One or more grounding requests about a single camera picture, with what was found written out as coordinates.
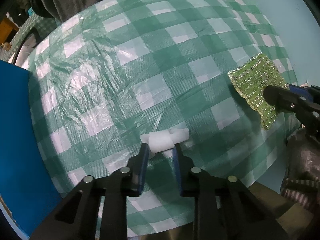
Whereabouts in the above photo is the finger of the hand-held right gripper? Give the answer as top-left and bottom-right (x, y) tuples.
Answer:
(263, 85), (315, 123)
(287, 84), (320, 103)

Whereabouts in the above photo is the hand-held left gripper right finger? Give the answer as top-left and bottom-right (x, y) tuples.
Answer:
(172, 144), (290, 240)

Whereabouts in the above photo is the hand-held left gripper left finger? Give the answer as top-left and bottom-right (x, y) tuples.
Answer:
(30, 143), (150, 240)

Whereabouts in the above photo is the green glittery scrub sponge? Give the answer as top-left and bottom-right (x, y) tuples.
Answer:
(228, 53), (288, 131)

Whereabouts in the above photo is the blue-edged cardboard box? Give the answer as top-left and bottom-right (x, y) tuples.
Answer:
(0, 60), (63, 238)

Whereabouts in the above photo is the grey plastic bag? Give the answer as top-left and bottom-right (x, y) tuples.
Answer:
(280, 127), (320, 210)

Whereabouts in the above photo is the green checked tablecloth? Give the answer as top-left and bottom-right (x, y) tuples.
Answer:
(10, 14), (58, 60)
(19, 0), (298, 238)

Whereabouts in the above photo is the black office chair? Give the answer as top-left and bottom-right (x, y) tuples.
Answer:
(29, 0), (59, 19)

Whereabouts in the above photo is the wooden wardrobe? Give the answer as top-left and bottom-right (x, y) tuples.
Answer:
(0, 17), (19, 39)

